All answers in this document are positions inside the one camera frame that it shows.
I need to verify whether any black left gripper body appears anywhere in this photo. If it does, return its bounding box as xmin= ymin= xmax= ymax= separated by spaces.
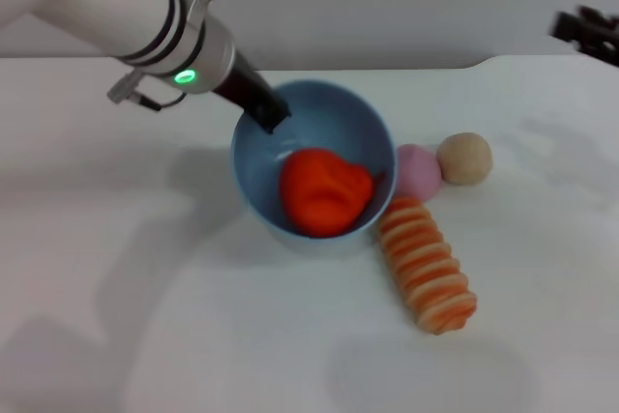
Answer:
xmin=211 ymin=51 xmax=273 ymax=113

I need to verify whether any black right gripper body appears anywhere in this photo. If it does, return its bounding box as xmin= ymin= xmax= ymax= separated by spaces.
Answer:
xmin=574 ymin=5 xmax=619 ymax=67

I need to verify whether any blue plastic bowl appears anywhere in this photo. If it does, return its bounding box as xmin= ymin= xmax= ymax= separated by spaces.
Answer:
xmin=230 ymin=79 xmax=399 ymax=256

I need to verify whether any red tomato toy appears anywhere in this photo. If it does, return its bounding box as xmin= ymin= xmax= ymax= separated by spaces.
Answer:
xmin=279 ymin=147 xmax=388 ymax=239

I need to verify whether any beige soft ball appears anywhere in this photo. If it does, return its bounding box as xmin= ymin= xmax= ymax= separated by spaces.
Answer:
xmin=436 ymin=132 xmax=494 ymax=187

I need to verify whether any pink soft ball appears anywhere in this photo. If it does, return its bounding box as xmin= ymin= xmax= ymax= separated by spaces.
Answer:
xmin=396 ymin=143 xmax=444 ymax=203

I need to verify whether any orange striped toy bread roll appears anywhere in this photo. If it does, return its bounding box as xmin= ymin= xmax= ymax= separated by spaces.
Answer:
xmin=375 ymin=195 xmax=479 ymax=336

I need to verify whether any left arm cable with connector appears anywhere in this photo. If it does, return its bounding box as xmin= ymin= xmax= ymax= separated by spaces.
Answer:
xmin=105 ymin=72 xmax=188 ymax=112

